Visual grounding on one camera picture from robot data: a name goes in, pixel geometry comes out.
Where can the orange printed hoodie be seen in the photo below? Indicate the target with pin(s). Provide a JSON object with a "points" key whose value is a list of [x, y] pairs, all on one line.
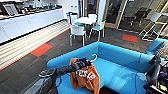
{"points": [[85, 80]]}

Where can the blue corner sofa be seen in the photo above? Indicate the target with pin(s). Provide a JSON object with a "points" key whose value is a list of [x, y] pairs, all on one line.
{"points": [[113, 70]]}

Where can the white chair blue seat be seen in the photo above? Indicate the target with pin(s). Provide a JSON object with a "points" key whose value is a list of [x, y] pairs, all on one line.
{"points": [[100, 26]]}

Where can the white round table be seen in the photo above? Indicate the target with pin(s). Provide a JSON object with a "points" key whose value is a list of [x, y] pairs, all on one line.
{"points": [[85, 20]]}

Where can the wooden glass door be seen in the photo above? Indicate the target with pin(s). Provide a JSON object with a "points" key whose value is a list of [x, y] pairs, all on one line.
{"points": [[90, 6], [115, 11]]}

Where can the black office chair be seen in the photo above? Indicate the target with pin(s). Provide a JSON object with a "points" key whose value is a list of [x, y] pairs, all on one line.
{"points": [[138, 16]]}

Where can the black equipment cart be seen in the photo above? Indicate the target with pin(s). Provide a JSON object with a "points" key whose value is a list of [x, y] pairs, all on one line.
{"points": [[155, 76]]}

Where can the white kitchen counter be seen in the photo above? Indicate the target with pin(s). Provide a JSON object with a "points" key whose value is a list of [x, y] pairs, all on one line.
{"points": [[26, 25]]}

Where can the patterned cushion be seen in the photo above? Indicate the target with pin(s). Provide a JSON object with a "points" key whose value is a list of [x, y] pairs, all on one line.
{"points": [[164, 50]]}

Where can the white easel stand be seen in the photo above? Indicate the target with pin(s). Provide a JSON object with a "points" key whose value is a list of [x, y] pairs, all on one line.
{"points": [[155, 17]]}

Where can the black framed counter appliance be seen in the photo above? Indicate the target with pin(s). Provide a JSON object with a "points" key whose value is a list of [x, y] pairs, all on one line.
{"points": [[10, 10]]}

